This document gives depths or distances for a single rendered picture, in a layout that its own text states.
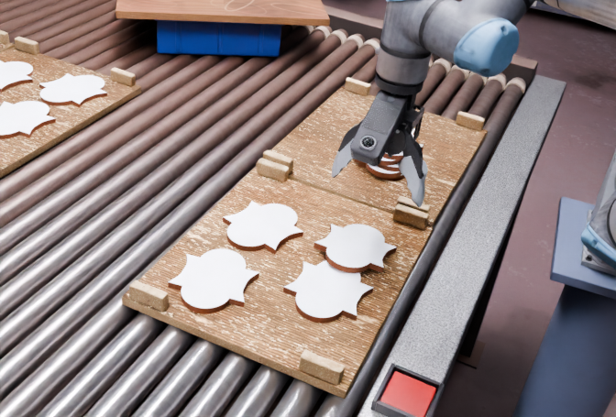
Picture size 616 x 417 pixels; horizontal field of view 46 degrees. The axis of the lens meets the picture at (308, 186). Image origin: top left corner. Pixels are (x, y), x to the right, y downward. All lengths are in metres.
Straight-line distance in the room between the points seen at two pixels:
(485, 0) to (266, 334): 0.53
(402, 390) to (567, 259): 0.53
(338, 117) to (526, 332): 1.26
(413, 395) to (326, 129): 0.69
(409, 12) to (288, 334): 0.47
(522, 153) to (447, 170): 0.23
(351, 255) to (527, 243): 1.88
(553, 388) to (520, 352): 0.86
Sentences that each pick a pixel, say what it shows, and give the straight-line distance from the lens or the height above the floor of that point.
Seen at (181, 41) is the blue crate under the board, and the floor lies 0.96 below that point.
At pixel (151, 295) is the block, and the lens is 1.04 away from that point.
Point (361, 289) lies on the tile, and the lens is 1.10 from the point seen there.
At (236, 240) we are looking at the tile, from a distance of 1.16.
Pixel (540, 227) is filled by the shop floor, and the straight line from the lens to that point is 3.09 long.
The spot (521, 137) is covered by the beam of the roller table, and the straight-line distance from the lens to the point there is 1.68.
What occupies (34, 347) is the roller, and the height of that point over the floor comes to 0.92.
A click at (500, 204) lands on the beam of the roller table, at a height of 0.92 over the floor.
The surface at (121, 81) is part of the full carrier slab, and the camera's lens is 1.64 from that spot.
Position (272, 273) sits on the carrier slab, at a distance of 1.12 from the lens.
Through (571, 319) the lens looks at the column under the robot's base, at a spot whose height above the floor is 0.72.
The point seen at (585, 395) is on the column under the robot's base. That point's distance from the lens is 1.63.
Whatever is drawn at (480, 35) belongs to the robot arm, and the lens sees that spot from 0.94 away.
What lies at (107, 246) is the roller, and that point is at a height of 0.92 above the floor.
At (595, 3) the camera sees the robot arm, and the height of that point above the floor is 1.41.
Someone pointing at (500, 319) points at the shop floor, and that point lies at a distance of 2.58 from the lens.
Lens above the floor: 1.67
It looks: 34 degrees down
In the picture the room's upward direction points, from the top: 7 degrees clockwise
